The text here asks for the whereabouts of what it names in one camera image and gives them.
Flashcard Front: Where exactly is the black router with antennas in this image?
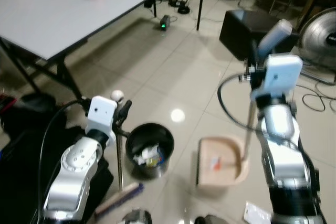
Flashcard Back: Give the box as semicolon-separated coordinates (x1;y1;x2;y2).
166;0;193;15

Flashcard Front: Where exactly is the black round trash bin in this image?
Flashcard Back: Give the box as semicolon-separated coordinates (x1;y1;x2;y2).
125;123;175;178

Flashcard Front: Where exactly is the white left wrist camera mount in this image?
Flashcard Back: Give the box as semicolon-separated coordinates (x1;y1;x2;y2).
85;96;118;142

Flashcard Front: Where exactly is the small device with green light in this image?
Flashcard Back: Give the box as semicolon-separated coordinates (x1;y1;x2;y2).
159;15;172;32

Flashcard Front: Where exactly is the beige long-handled dustpan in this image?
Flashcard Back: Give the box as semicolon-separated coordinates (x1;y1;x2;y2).
197;19;293;188

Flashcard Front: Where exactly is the round metal floor fan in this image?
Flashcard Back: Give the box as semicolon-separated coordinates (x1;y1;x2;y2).
297;7;336;76

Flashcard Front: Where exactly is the black cube ottoman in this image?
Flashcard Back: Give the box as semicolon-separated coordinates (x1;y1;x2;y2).
219;9;300;61

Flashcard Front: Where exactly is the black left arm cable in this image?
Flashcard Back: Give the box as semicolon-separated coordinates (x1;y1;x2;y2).
36;99;88;221

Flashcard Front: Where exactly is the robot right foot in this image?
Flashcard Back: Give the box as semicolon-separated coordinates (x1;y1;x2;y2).
194;214;223;224

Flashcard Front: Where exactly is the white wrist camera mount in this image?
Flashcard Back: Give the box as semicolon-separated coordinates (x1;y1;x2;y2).
251;54;304;102
85;96;118;142

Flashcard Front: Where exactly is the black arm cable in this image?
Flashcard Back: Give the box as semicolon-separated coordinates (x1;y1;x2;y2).
217;73;264;142
36;99;88;221

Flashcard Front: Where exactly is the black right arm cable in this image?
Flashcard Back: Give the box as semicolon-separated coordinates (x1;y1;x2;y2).
217;73;264;142

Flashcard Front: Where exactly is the white table with black legs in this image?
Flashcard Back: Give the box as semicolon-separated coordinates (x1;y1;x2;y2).
0;0;206;99

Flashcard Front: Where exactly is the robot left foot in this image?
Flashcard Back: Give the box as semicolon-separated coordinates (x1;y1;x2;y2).
122;209;153;224

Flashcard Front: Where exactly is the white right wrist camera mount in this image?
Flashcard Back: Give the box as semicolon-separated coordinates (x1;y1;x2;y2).
251;54;304;102

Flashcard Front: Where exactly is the black floor cable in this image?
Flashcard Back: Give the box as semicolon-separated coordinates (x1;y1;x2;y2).
300;73;336;113

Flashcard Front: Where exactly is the broom with white ball end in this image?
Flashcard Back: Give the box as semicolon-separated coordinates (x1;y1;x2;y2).
94;91;144;218

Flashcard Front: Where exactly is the orange paper scrap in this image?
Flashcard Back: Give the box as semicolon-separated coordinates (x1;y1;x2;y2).
211;157;222;172

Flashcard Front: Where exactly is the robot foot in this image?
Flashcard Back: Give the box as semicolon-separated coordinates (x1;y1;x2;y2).
194;214;223;224
122;209;153;224

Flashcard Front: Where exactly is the crumpled white trash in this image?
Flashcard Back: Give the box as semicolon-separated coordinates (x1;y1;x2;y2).
133;145;161;168

